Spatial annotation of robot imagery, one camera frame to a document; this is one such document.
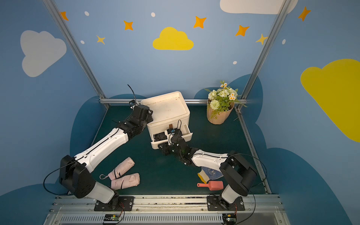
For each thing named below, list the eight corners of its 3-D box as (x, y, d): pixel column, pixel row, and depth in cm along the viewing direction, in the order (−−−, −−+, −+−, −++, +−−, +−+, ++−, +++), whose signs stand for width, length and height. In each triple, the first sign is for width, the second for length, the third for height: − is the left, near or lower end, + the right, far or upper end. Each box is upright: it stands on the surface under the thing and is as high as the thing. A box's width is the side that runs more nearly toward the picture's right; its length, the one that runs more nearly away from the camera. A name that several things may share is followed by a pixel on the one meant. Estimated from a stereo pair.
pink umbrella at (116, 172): (104, 186, 81) (103, 185, 79) (101, 177, 84) (99, 175, 82) (136, 164, 89) (135, 163, 87) (131, 157, 92) (130, 155, 90)
